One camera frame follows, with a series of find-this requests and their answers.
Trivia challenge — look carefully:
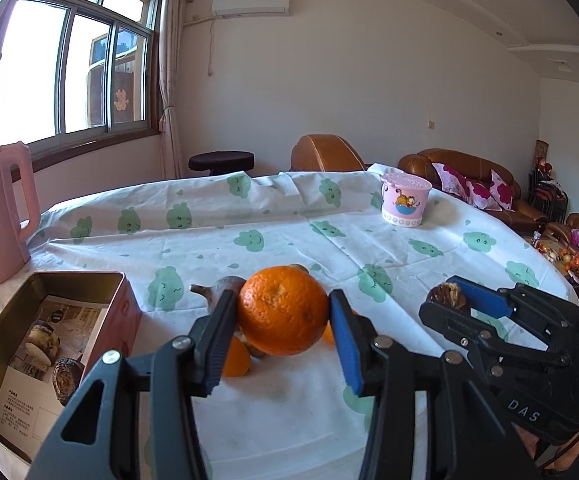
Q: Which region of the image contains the dark brown chestnut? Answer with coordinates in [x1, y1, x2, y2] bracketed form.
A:
[426, 282, 471, 313]

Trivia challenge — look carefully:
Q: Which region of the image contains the dark water chestnut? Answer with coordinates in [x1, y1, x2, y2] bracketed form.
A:
[52, 358, 84, 406]

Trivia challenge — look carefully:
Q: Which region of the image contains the cut sugarcane piece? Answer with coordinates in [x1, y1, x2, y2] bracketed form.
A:
[23, 320, 61, 366]

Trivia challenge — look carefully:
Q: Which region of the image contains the small orange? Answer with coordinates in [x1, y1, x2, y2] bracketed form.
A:
[322, 311, 353, 346]
[221, 336, 252, 378]

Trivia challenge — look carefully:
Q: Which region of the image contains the large orange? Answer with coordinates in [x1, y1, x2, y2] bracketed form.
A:
[238, 266, 329, 356]

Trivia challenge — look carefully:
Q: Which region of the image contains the brown passion fruit with stem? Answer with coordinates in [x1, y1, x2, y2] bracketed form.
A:
[189, 275, 246, 313]

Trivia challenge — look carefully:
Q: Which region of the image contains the yellowish longan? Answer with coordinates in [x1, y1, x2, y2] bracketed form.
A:
[244, 341, 266, 359]

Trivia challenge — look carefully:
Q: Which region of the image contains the right hand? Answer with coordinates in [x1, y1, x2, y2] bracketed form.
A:
[539, 434, 579, 472]

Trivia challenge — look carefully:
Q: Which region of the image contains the printed paper sheet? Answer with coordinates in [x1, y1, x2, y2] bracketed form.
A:
[0, 295, 107, 462]

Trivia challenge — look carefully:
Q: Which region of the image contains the pink metal tin box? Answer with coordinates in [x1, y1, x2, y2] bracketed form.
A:
[0, 271, 142, 463]

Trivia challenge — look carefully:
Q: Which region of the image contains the cluttered side shelf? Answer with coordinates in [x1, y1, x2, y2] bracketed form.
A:
[527, 140, 568, 222]

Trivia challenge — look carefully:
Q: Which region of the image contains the pink floral cushion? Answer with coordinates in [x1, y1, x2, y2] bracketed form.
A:
[489, 170, 515, 211]
[433, 162, 502, 211]

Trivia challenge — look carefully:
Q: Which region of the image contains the pink cartoon cup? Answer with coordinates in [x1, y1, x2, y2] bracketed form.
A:
[381, 172, 433, 228]

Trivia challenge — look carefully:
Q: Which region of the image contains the brown leather sofa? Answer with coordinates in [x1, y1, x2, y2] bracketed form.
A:
[398, 148, 579, 236]

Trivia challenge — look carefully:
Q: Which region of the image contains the white green cloud tablecloth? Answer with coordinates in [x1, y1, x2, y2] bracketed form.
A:
[28, 166, 575, 479]

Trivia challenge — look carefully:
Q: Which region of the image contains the brown leather chair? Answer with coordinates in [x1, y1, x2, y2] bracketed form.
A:
[291, 133, 367, 172]

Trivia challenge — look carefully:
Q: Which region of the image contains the dark round stool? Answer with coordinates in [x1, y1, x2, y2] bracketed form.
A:
[188, 151, 255, 176]

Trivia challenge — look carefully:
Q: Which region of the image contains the white air conditioner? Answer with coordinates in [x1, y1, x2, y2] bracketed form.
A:
[212, 0, 291, 18]

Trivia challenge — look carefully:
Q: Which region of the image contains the pink curtain right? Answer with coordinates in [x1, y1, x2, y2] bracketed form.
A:
[158, 0, 192, 179]

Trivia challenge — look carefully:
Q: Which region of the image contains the window with frame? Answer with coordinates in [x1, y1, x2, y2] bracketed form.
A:
[0, 0, 160, 157]

